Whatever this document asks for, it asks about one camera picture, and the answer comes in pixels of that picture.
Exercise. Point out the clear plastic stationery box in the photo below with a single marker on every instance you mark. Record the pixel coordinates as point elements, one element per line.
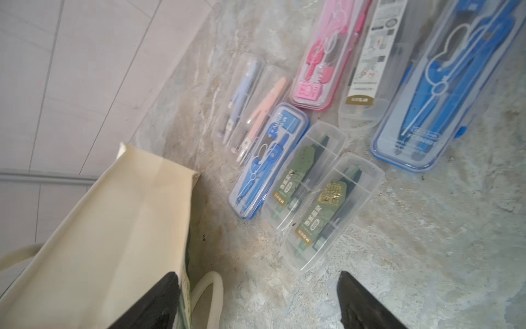
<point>390,34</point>

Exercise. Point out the blue plastic case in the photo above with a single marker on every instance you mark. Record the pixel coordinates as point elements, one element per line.
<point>280,135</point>
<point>433,104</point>

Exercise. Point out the clear case lilac compass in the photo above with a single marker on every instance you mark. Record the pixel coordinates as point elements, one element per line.
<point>242,82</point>

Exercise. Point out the floral canvas tote bag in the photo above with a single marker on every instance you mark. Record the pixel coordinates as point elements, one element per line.
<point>128,231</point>

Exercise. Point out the pink compass set case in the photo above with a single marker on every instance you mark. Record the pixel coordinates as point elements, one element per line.
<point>335,34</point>

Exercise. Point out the clear case pink compass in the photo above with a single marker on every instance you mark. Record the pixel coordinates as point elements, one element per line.
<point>270,90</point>

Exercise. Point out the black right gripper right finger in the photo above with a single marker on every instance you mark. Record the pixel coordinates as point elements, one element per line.
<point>359,308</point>

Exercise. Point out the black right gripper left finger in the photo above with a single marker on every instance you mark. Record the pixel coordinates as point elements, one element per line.
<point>156,309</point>

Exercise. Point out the clear case green label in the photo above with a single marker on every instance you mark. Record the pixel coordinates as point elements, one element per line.
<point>317,149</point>

